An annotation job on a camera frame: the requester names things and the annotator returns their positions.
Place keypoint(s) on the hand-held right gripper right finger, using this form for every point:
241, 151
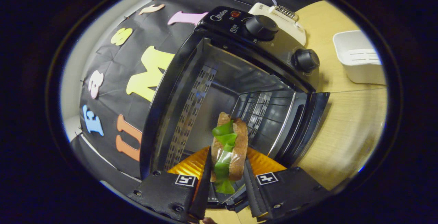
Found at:
255, 193

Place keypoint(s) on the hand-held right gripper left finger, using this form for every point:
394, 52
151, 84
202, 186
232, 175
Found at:
204, 196

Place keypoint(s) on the bread and lettuce sandwich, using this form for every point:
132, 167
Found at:
239, 148

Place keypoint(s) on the black electric oven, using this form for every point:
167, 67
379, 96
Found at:
284, 42

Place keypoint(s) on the white plastic tray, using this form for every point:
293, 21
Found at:
359, 70

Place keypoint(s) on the white toaster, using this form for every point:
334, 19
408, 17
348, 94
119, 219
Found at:
297, 34

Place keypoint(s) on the silver metal utensil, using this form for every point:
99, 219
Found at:
272, 0

